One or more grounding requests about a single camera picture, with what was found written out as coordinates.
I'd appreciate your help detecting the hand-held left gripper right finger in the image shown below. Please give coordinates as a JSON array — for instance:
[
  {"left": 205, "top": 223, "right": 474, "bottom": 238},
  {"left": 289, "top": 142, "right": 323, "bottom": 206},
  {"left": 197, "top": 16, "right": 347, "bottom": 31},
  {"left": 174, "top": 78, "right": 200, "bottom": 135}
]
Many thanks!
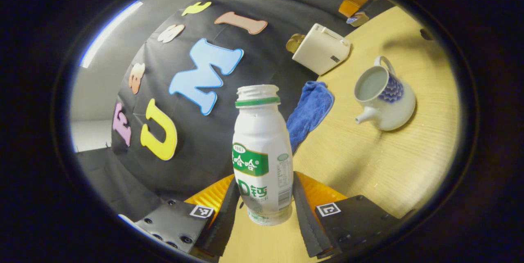
[{"left": 292, "top": 172, "right": 414, "bottom": 258}]

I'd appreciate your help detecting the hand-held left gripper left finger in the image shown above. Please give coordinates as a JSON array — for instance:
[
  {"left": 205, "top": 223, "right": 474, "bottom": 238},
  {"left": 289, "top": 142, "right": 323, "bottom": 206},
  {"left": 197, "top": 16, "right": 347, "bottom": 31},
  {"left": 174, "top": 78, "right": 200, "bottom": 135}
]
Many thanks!
[{"left": 133, "top": 174, "right": 242, "bottom": 257}]

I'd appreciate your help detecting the white teacup lid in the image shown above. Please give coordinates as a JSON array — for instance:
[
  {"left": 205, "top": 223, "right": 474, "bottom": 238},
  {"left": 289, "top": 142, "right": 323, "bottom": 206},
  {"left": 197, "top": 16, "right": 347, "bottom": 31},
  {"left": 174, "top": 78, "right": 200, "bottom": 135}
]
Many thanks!
[{"left": 346, "top": 11, "right": 370, "bottom": 27}]

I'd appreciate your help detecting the white plastic water bottle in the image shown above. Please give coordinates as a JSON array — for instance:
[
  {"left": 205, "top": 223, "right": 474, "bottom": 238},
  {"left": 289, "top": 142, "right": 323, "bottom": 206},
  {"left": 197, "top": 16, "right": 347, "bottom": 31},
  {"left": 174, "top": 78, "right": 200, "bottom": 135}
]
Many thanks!
[{"left": 232, "top": 84, "right": 294, "bottom": 227}]

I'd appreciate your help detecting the white blue-patterned teacup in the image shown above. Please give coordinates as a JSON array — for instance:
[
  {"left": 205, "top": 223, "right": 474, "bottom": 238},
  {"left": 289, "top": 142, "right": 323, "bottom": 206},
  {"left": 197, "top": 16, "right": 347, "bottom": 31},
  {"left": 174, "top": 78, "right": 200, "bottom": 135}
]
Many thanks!
[{"left": 354, "top": 56, "right": 417, "bottom": 132}]

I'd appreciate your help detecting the white toaster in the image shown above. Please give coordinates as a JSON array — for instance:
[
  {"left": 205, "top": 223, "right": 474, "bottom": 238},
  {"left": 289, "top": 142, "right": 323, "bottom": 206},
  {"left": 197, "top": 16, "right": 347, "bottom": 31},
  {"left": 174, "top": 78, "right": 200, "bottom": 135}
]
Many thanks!
[{"left": 292, "top": 23, "right": 351, "bottom": 76}]

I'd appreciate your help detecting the brown toast slice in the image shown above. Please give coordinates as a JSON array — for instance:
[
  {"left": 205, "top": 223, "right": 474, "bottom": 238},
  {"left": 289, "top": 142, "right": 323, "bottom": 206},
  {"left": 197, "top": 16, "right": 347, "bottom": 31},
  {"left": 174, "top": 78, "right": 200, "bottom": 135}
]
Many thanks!
[{"left": 286, "top": 34, "right": 305, "bottom": 54}]

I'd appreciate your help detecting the black backdrop cloth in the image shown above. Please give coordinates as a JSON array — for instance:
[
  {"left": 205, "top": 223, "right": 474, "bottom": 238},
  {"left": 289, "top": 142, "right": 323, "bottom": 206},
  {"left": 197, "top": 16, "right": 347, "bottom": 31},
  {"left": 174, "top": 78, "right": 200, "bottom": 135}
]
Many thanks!
[{"left": 76, "top": 0, "right": 393, "bottom": 218}]

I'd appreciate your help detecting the blue towel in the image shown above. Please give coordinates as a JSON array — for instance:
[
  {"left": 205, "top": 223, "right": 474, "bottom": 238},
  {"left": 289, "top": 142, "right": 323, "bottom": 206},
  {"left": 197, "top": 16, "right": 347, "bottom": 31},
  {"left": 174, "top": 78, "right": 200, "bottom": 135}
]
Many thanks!
[{"left": 286, "top": 81, "right": 334, "bottom": 155}]

